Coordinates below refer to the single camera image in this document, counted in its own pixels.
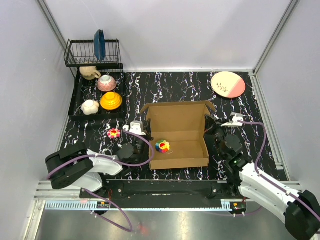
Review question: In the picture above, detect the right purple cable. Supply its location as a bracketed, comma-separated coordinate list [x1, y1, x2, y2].
[199, 119, 320, 222]

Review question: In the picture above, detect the black wire dish rack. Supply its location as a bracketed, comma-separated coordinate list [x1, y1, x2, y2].
[64, 39, 124, 73]

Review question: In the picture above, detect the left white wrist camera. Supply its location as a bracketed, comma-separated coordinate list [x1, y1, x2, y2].
[122, 120, 147, 136]

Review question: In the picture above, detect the pink flower toy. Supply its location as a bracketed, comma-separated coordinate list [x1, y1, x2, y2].
[107, 128, 121, 139]

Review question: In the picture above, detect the blue plate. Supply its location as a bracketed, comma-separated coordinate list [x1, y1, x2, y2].
[93, 29, 106, 61]

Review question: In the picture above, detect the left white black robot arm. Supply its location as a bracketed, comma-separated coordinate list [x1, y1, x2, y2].
[45, 120, 155, 198]

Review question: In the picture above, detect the yellow ribbed bowl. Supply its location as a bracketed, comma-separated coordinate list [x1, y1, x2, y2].
[100, 91, 123, 111]

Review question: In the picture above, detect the white flower shaped cup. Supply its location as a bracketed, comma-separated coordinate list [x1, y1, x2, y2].
[81, 99, 100, 116]

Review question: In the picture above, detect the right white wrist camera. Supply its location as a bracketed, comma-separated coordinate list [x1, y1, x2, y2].
[221, 112, 244, 128]

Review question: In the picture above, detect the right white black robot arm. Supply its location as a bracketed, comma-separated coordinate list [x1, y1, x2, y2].
[205, 112, 320, 240]

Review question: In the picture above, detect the rainbow flower toy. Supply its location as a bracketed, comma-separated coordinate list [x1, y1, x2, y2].
[155, 140, 171, 153]

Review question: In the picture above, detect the beige mug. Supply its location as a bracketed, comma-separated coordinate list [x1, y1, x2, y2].
[79, 66, 102, 81]

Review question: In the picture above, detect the pink patterned bowl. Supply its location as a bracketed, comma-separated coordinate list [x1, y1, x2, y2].
[97, 75, 117, 92]

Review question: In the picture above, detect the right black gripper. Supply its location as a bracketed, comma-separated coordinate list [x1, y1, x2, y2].
[203, 115, 232, 159]

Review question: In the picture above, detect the black tray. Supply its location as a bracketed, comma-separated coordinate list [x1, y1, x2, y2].
[68, 71, 127, 122]

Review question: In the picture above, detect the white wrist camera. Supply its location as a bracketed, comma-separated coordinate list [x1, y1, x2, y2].
[221, 112, 244, 128]
[122, 120, 147, 136]

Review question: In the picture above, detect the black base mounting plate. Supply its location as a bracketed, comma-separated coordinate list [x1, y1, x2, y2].
[94, 180, 242, 209]

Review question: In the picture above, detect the pink cream round plate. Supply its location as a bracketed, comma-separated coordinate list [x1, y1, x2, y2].
[210, 71, 246, 99]

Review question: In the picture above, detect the brown cardboard box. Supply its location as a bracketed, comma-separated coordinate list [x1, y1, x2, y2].
[140, 100, 216, 170]

